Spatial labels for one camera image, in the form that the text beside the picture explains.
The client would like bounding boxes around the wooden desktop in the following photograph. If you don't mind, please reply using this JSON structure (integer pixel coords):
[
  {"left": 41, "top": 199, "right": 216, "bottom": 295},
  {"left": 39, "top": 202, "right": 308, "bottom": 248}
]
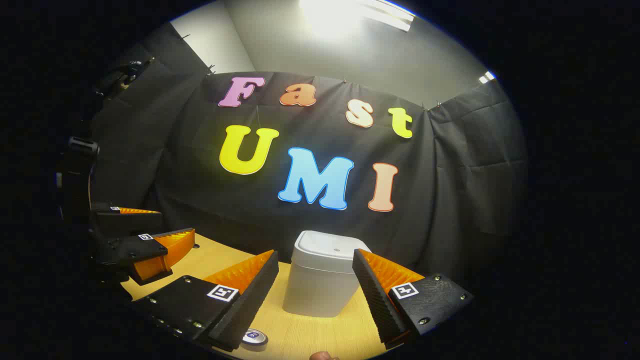
[{"left": 120, "top": 232, "right": 416, "bottom": 360}]

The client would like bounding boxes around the white desktop garbage bin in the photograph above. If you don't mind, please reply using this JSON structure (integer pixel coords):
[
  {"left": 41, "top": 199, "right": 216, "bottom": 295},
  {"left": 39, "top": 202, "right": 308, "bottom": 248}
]
[{"left": 282, "top": 230, "right": 373, "bottom": 318}]

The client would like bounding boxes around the silver blue pop can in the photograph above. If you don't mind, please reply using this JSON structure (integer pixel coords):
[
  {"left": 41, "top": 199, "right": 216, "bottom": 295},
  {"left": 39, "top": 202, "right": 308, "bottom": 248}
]
[{"left": 241, "top": 328, "right": 269, "bottom": 352}]

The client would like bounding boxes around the long ceiling light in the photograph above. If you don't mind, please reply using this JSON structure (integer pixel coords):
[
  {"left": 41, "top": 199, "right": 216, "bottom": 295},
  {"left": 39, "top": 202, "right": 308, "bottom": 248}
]
[{"left": 300, "top": 0, "right": 416, "bottom": 33}]

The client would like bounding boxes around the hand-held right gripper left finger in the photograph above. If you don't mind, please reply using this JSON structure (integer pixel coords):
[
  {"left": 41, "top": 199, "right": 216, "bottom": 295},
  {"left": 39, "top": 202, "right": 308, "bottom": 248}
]
[{"left": 131, "top": 249, "right": 280, "bottom": 353}]

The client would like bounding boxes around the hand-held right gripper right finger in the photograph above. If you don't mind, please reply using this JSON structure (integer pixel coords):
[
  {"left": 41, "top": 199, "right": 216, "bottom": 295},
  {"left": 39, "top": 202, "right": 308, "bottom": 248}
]
[{"left": 352, "top": 248, "right": 475, "bottom": 351}]

